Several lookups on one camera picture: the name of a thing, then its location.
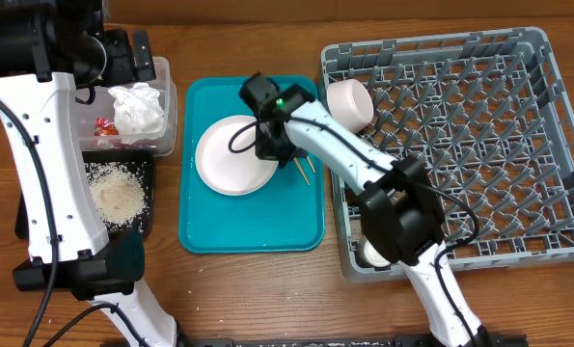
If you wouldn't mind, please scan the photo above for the white plate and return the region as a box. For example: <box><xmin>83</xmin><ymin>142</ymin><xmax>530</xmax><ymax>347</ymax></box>
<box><xmin>195</xmin><ymin>115</ymin><xmax>278</xmax><ymax>196</ymax></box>

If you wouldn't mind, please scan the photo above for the white napkin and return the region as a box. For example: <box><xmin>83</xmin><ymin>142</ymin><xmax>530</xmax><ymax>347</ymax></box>
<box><xmin>108</xmin><ymin>82</ymin><xmax>165</xmax><ymax>145</ymax></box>

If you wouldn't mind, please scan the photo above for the red snack wrapper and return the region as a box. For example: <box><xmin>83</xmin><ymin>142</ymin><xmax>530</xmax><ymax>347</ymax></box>
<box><xmin>95</xmin><ymin>118</ymin><xmax>119</xmax><ymax>136</ymax></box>

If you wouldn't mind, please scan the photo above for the pink bowl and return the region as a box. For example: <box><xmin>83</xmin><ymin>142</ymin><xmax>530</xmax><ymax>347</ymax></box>
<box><xmin>326</xmin><ymin>79</ymin><xmax>374</xmax><ymax>133</ymax></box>

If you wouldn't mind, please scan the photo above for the white cup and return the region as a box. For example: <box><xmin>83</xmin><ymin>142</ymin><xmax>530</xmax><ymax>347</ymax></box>
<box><xmin>358</xmin><ymin>238</ymin><xmax>391</xmax><ymax>268</ymax></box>

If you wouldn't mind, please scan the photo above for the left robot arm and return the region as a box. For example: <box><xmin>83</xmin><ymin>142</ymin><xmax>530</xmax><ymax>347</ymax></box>
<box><xmin>0</xmin><ymin>1</ymin><xmax>186</xmax><ymax>346</ymax></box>

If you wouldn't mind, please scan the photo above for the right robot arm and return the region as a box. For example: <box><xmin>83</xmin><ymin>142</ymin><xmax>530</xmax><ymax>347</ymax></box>
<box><xmin>239</xmin><ymin>73</ymin><xmax>494</xmax><ymax>346</ymax></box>

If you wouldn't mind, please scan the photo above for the upper wooden chopstick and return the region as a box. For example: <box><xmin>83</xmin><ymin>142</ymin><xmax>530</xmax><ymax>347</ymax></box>
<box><xmin>306</xmin><ymin>155</ymin><xmax>316</xmax><ymax>173</ymax></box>

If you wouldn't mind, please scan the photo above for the teal serving tray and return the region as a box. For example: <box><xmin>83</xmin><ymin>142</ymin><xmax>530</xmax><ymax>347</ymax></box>
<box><xmin>178</xmin><ymin>77</ymin><xmax>325</xmax><ymax>254</ymax></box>

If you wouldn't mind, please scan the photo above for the clear plastic bin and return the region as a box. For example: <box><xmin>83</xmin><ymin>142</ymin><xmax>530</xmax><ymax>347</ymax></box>
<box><xmin>71</xmin><ymin>57</ymin><xmax>178</xmax><ymax>156</ymax></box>

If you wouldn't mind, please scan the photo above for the rice pile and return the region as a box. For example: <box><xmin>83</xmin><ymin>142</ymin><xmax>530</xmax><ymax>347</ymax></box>
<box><xmin>85</xmin><ymin>162</ymin><xmax>148</xmax><ymax>227</ymax></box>

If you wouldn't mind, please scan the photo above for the grey dish rack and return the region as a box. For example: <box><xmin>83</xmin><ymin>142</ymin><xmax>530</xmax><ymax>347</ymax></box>
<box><xmin>318</xmin><ymin>27</ymin><xmax>574</xmax><ymax>271</ymax></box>

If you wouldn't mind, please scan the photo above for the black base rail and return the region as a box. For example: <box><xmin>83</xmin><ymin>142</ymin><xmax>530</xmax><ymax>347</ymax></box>
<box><xmin>183</xmin><ymin>334</ymin><xmax>530</xmax><ymax>347</ymax></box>

